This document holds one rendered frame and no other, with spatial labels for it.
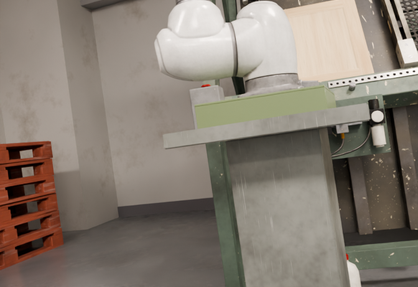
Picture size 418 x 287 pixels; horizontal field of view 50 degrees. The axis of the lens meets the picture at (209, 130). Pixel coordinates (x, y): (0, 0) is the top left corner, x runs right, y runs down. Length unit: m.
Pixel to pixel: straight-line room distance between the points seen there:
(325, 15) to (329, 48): 0.20
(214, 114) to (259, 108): 0.12
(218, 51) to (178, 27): 0.13
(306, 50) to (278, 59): 0.91
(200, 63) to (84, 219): 3.81
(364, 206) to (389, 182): 0.17
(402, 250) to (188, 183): 3.25
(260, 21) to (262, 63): 0.11
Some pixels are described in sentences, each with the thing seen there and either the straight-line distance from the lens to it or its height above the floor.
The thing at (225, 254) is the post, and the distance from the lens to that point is 1.85.
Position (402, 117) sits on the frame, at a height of 0.70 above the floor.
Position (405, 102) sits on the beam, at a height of 0.76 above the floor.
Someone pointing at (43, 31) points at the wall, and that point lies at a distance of 5.18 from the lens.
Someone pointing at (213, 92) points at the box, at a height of 0.90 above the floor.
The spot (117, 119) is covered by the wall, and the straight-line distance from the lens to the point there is 5.31.
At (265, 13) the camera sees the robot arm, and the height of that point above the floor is 1.04.
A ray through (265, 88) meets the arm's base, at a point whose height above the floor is 0.84.
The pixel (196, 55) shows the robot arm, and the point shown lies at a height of 0.95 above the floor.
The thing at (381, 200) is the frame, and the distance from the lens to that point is 2.25.
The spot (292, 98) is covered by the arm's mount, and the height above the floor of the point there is 0.79.
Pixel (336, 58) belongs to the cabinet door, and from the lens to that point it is 2.11.
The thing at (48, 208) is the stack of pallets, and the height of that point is 0.34.
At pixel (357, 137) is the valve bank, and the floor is 0.65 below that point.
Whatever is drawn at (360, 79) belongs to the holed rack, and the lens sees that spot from 1.99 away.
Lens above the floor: 0.71
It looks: 2 degrees up
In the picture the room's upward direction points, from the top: 8 degrees counter-clockwise
